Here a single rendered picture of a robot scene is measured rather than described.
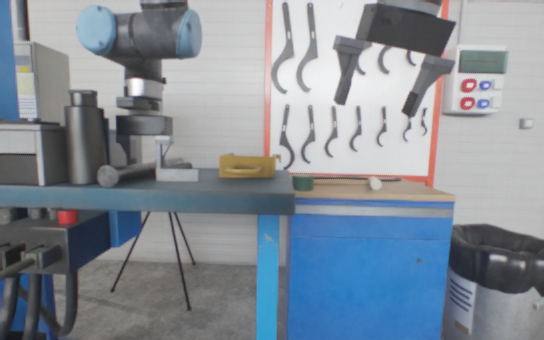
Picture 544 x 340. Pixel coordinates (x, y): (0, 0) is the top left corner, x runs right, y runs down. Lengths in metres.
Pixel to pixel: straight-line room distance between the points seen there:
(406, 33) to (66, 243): 0.64
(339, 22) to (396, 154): 1.20
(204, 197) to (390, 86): 2.16
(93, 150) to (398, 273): 1.26
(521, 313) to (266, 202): 1.53
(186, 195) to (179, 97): 2.00
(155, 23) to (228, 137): 1.86
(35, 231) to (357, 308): 1.24
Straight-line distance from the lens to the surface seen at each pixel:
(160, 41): 0.61
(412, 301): 1.50
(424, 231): 1.38
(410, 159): 2.57
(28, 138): 0.74
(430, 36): 0.50
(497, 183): 3.04
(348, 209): 1.21
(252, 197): 0.54
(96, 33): 0.66
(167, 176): 0.70
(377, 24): 0.46
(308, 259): 1.28
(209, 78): 2.47
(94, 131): 0.70
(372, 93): 2.46
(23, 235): 0.62
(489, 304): 1.83
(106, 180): 0.65
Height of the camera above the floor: 1.17
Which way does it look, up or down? 7 degrees down
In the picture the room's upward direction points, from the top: 1 degrees clockwise
